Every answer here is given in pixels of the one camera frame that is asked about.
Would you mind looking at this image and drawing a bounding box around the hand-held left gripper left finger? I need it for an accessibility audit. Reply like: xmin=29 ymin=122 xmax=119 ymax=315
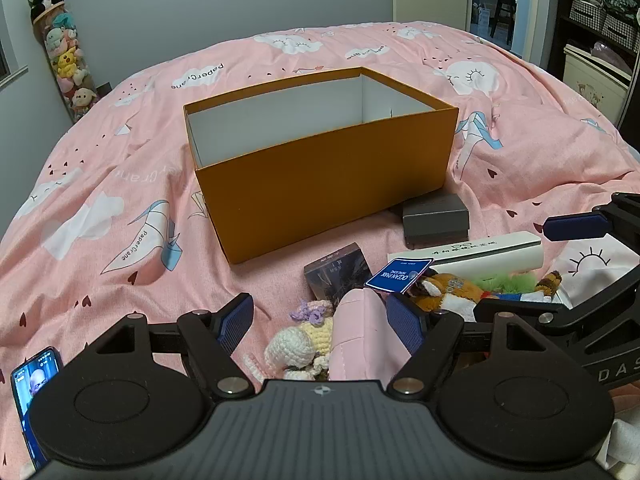
xmin=82 ymin=292 xmax=256 ymax=398

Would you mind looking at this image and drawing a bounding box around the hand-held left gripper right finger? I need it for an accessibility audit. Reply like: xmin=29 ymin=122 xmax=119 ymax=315
xmin=386 ymin=291 xmax=568 ymax=398

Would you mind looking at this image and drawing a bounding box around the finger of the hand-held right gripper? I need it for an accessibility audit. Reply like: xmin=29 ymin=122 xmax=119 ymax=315
xmin=472 ymin=269 xmax=640 ymax=335
xmin=542 ymin=192 xmax=640 ymax=243

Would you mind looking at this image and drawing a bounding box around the orange and green plush toy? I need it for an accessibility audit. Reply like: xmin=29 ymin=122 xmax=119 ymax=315
xmin=412 ymin=270 xmax=563 ymax=322

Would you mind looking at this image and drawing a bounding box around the pink stitched pouch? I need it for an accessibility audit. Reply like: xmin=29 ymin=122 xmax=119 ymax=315
xmin=330 ymin=287 xmax=416 ymax=383

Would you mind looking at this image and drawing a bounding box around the white glasses box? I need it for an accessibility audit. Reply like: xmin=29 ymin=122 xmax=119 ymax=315
xmin=387 ymin=231 xmax=543 ymax=281

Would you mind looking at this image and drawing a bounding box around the white and yellow crochet doll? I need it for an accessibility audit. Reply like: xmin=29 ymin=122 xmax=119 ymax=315
xmin=263 ymin=300 xmax=335 ymax=381

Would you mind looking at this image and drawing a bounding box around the dark printed box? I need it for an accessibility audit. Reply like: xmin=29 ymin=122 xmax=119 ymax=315
xmin=303 ymin=242 xmax=373 ymax=306

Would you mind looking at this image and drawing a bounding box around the small grey box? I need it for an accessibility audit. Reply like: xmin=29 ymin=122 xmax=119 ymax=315
xmin=402 ymin=192 xmax=471 ymax=250

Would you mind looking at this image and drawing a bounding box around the orange cardboard box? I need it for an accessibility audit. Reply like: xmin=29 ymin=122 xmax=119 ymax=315
xmin=182 ymin=66 xmax=460 ymax=265

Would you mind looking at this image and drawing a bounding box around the blue paper hang tag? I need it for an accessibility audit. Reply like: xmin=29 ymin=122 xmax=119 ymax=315
xmin=364 ymin=256 xmax=433 ymax=295

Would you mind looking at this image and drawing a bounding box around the white clothing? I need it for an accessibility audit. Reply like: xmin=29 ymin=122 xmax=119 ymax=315
xmin=607 ymin=400 xmax=640 ymax=480

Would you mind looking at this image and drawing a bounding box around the white storage box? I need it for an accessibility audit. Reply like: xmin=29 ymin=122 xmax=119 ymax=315
xmin=562 ymin=42 xmax=635 ymax=127

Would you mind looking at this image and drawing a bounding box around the pink plastic bag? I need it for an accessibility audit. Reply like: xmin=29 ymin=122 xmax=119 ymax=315
xmin=590 ymin=41 xmax=628 ymax=61

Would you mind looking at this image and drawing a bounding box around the pink printed blanket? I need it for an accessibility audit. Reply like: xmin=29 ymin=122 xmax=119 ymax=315
xmin=0 ymin=21 xmax=640 ymax=480

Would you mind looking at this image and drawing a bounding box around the checkered storage basket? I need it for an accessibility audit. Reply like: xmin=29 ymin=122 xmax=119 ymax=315
xmin=601 ymin=10 xmax=640 ymax=55
xmin=570 ymin=0 xmax=608 ymax=28

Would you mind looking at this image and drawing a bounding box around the smartphone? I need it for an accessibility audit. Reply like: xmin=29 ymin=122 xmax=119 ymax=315
xmin=10 ymin=346 xmax=65 ymax=472

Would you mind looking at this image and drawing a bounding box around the dark shelving unit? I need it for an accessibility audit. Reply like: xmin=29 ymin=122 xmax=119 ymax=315
xmin=547 ymin=0 xmax=640 ymax=111

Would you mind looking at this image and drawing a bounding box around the dark chair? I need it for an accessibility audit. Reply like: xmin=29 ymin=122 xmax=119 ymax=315
xmin=491 ymin=0 xmax=519 ymax=40

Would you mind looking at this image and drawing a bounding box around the clear tube of plush toys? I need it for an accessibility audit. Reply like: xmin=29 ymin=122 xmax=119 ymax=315
xmin=32 ymin=2 xmax=101 ymax=123

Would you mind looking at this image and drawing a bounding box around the window frame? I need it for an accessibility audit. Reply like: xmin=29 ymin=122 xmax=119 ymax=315
xmin=0 ymin=47 xmax=28 ymax=92

